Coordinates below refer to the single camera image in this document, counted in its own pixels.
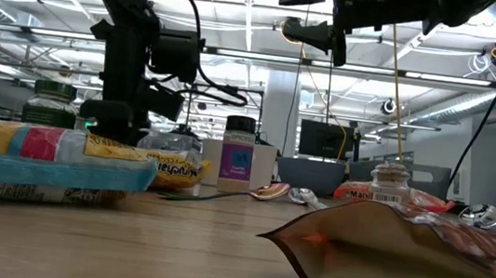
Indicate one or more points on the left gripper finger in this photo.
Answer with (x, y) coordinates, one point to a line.
(132, 134)
(104, 127)

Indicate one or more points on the green lid glass jar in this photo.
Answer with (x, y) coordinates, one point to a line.
(51, 109)

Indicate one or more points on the blue yellow noodle packet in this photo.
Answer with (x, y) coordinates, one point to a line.
(38, 171)

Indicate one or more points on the purple label spice bottle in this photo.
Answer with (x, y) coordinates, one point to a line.
(236, 161)

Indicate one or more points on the orange noodle packet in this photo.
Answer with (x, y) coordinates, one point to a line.
(349, 192)

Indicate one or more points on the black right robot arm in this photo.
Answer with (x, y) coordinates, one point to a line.
(459, 8)

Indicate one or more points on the black computer monitor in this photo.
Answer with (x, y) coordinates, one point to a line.
(323, 140)

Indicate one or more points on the white plastic bin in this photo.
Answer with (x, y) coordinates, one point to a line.
(263, 169)

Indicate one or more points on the blue bowl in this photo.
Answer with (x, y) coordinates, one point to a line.
(310, 176)

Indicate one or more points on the silver metal spoon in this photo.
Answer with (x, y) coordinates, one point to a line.
(303, 195)

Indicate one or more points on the small cork glass jar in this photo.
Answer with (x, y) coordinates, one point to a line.
(389, 183)

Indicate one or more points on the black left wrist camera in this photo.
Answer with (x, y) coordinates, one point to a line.
(163, 101)

